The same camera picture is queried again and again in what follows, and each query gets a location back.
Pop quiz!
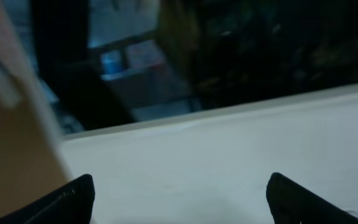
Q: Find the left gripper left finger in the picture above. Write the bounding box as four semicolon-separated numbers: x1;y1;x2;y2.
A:
0;174;95;224

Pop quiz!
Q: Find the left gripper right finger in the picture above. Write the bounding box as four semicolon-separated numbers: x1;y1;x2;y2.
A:
266;172;358;224

